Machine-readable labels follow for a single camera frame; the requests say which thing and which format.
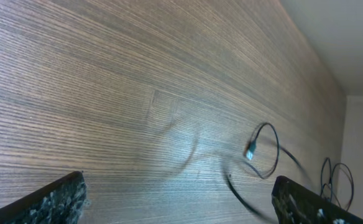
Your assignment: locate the thin black usb cable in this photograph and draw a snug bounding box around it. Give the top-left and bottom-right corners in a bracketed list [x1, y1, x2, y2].
[242, 122, 313, 184]

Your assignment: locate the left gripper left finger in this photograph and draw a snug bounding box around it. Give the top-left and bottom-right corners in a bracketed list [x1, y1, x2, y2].
[0, 171, 87, 223]

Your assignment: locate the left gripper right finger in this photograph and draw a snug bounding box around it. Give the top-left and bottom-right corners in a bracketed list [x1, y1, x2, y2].
[272, 175, 363, 224]

